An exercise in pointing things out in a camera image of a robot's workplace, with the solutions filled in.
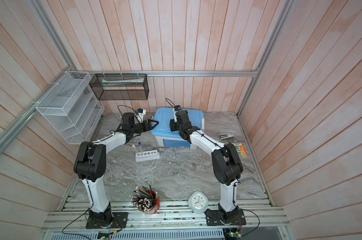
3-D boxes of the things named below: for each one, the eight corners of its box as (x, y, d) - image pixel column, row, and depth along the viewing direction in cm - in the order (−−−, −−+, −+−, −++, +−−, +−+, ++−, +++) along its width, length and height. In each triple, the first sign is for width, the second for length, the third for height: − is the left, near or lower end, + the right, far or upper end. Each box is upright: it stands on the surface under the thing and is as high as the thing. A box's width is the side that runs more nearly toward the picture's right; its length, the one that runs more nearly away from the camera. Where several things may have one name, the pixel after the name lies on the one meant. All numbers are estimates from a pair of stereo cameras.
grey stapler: (219, 140, 107) (220, 137, 105) (218, 135, 110) (219, 133, 108) (233, 140, 107) (234, 137, 105) (231, 135, 110) (233, 133, 108)
